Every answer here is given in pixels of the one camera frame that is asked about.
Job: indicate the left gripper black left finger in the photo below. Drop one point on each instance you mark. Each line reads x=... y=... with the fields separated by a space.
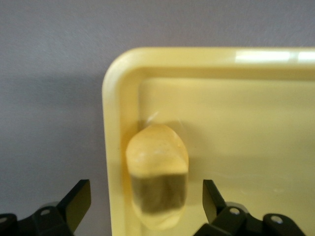
x=71 y=204

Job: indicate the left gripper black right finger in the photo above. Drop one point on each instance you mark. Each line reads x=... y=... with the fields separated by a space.
x=214 y=204

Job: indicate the yellow potato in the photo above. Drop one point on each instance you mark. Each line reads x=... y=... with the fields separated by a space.
x=155 y=152

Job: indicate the yellow plastic tray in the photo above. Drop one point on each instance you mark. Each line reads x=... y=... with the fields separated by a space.
x=246 y=135

